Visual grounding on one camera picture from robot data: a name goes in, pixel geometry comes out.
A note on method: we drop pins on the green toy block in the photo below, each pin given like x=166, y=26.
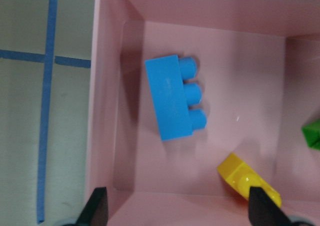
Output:
x=311, y=134

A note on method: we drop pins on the blue toy block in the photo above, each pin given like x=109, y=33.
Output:
x=172, y=97

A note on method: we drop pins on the yellow toy block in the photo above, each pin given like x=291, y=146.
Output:
x=241, y=177

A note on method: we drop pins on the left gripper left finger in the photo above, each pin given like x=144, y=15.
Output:
x=96, y=211

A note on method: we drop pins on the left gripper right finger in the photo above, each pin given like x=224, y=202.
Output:
x=263, y=211

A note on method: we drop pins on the pink plastic box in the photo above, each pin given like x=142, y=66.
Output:
x=259, y=70

